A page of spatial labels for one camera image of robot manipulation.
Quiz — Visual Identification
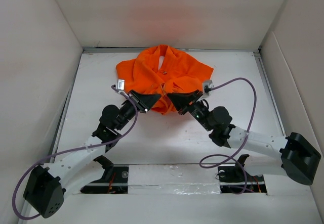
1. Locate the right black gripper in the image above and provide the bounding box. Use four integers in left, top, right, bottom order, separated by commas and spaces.
167, 89, 213, 131

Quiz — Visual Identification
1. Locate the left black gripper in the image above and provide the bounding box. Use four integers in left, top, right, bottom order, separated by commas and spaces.
115, 90, 160, 131

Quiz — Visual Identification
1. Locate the orange zip jacket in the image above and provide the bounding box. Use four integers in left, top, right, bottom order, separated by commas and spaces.
116, 44, 214, 115

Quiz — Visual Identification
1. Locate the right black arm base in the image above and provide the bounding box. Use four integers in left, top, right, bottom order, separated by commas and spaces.
215, 166, 267, 194

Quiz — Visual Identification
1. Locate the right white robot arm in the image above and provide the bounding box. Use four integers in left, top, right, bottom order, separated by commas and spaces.
167, 90, 321, 186

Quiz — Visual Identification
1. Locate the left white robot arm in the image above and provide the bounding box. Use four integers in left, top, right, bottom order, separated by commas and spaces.
23, 90, 161, 218

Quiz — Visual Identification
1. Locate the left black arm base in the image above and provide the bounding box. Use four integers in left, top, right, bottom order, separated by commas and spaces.
80, 156, 129, 194

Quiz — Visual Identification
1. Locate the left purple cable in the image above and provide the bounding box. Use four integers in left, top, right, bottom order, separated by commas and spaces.
11, 84, 139, 220

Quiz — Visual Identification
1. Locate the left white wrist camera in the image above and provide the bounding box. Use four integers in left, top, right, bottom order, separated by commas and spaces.
115, 79, 125, 91

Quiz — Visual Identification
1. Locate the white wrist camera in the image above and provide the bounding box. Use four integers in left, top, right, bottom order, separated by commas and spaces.
115, 79, 125, 91
202, 79, 214, 97

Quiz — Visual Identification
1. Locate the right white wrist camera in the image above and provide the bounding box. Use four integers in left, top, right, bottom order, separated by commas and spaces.
202, 79, 214, 97

